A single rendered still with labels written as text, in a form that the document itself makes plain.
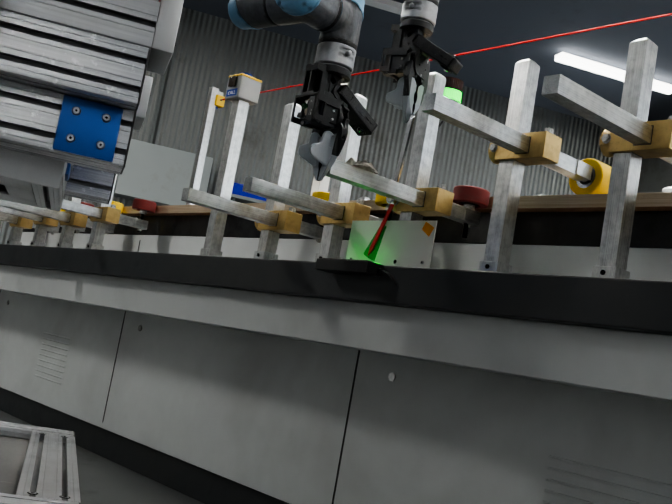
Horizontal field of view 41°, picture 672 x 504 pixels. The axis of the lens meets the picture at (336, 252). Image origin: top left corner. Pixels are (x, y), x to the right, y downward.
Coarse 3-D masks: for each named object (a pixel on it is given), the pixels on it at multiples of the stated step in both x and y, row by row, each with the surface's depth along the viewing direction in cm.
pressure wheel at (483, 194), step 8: (456, 192) 194; (464, 192) 193; (472, 192) 192; (480, 192) 192; (488, 192) 194; (456, 200) 194; (464, 200) 192; (472, 200) 192; (480, 200) 192; (488, 200) 195; (472, 208) 195; (480, 208) 198; (464, 224) 195; (464, 232) 195
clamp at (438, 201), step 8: (432, 192) 183; (440, 192) 183; (448, 192) 184; (424, 200) 184; (432, 200) 183; (440, 200) 183; (448, 200) 184; (400, 208) 189; (408, 208) 188; (416, 208) 186; (424, 208) 184; (432, 208) 182; (440, 208) 183; (448, 208) 184
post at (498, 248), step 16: (528, 64) 172; (528, 80) 172; (512, 96) 173; (528, 96) 172; (512, 112) 172; (528, 112) 172; (512, 128) 172; (528, 128) 172; (512, 160) 170; (512, 176) 170; (496, 192) 171; (512, 192) 170; (496, 208) 170; (512, 208) 170; (496, 224) 170; (512, 224) 170; (496, 240) 169; (512, 240) 170; (496, 256) 168
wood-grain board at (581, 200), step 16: (656, 192) 167; (128, 208) 329; (160, 208) 310; (176, 208) 302; (192, 208) 294; (208, 208) 286; (288, 208) 253; (384, 208) 223; (528, 208) 189; (544, 208) 186; (560, 208) 183; (576, 208) 180; (592, 208) 177; (640, 208) 170; (656, 208) 167
